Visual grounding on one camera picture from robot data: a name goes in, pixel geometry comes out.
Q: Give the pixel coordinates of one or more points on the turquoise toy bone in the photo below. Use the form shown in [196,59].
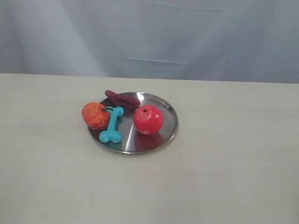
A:
[111,133]

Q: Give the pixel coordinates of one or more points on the red plastic apple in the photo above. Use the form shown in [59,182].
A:
[148,120]

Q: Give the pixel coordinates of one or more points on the dark red toy sweet potato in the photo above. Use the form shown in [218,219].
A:
[126,102]

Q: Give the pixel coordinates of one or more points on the round steel plate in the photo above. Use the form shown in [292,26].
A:
[134,142]

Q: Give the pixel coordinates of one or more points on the orange toy pumpkin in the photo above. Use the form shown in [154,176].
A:
[96,115]

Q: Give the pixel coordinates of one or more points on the grey backdrop cloth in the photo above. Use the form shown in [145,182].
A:
[223,40]

